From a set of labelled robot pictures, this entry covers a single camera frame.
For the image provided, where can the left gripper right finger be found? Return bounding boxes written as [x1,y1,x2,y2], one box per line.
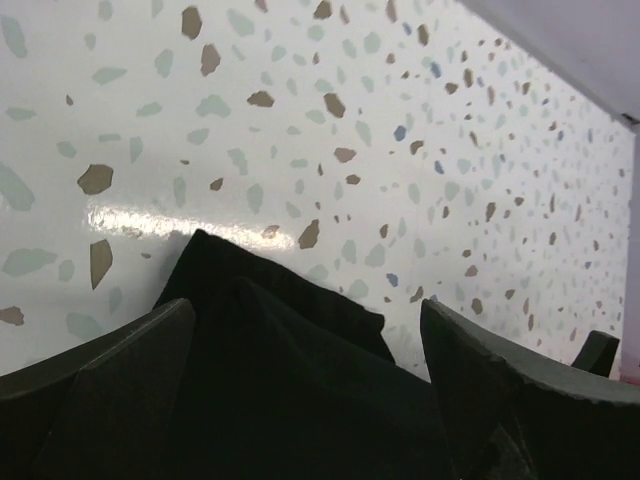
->
[420,300,639,479]

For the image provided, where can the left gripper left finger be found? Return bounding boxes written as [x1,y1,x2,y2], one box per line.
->
[1,299,195,479]

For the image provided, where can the black t-shirt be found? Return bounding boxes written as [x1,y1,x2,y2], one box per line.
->
[160,230,454,479]

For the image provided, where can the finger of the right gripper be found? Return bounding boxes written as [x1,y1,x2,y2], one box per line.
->
[571,330,620,378]

